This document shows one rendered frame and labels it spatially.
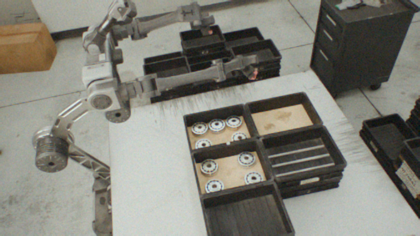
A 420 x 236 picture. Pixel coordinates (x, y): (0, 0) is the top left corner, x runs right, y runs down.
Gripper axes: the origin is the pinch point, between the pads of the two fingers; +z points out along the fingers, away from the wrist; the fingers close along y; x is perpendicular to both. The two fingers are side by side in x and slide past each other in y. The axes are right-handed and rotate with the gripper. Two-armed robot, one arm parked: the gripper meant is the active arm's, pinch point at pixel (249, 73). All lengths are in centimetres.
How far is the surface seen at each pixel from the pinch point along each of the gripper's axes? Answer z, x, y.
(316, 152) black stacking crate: 4, 9, -67
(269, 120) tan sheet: 5.5, 13.5, -31.5
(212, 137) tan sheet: -10, 46, -20
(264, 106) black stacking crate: 3.5, 9.1, -22.8
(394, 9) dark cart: 77, -130, -7
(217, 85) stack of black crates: 60, 17, 51
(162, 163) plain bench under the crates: -11, 81, -8
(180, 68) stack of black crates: 50, 29, 85
